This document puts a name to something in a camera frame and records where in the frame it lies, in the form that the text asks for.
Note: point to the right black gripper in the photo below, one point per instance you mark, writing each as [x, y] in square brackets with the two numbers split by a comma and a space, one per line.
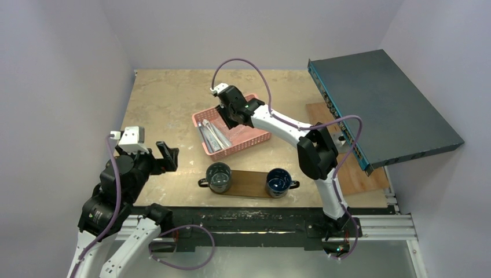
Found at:
[227, 113]

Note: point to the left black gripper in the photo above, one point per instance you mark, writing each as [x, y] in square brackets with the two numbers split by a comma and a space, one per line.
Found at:
[168, 162]

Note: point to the pink plastic basket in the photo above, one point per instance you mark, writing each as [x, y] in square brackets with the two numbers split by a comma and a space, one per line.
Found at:
[241, 137]

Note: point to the dark green enamel mug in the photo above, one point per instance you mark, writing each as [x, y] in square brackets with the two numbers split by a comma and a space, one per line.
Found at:
[218, 178]

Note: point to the oval wooden tray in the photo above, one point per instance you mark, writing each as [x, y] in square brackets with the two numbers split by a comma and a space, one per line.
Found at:
[248, 184]

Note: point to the blue enamel mug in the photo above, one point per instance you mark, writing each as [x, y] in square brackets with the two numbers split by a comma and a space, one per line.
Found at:
[279, 182]

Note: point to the clear plastic holder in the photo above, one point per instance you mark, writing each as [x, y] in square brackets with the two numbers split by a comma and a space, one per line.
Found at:
[236, 132]

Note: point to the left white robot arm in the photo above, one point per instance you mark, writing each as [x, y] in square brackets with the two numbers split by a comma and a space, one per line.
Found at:
[111, 203]

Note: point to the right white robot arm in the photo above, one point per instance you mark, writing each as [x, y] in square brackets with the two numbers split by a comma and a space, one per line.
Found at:
[317, 153]

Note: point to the wooden board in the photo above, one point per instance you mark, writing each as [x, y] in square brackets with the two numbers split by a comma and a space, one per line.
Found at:
[353, 181]

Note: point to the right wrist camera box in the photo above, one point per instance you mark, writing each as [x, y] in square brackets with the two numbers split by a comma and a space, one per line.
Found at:
[216, 90]

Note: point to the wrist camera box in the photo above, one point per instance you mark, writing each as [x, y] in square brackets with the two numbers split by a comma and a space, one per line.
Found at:
[216, 90]
[130, 140]

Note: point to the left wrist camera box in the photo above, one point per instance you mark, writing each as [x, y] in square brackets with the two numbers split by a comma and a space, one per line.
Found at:
[130, 140]

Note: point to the black aluminium base frame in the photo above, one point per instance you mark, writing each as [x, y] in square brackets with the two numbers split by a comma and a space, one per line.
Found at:
[303, 227]

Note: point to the metal bracket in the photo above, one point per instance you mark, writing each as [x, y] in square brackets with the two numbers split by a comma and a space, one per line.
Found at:
[340, 142]

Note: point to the dark network switch box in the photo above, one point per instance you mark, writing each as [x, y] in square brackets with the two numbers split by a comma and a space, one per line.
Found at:
[385, 116]

